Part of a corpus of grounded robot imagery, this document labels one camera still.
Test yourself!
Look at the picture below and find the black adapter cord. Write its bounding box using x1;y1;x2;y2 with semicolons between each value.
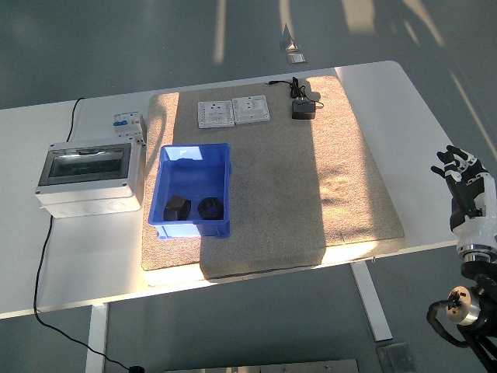
266;76;325;112

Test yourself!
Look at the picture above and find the silver floor socket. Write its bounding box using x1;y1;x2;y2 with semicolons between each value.
280;23;308;66

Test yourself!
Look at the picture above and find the white electrical distribution box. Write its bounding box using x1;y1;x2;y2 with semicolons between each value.
35;138;147;218

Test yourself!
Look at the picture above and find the grey-brown mat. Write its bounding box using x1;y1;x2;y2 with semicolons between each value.
140;75;405;281

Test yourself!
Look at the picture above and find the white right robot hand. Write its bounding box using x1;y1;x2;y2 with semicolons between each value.
430;145;497;254

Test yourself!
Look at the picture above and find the black power adapter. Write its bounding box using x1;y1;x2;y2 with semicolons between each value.
291;99;318;120

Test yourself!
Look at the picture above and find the white table leg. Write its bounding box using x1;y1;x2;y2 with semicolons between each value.
85;305;110;373
349;260;393;343

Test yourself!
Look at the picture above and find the black hexagonal nut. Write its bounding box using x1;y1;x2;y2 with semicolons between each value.
162;194;193;222
196;197;224;221

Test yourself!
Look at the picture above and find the long black power cable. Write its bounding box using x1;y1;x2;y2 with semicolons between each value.
33;96;135;370

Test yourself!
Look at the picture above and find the small grey metal plate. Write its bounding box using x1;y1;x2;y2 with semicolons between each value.
375;342;417;373

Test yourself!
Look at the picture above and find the white blue circuit breaker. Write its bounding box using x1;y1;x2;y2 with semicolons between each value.
113;110;148;147

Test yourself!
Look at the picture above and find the blue plastic box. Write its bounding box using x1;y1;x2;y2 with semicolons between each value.
148;143;233;239

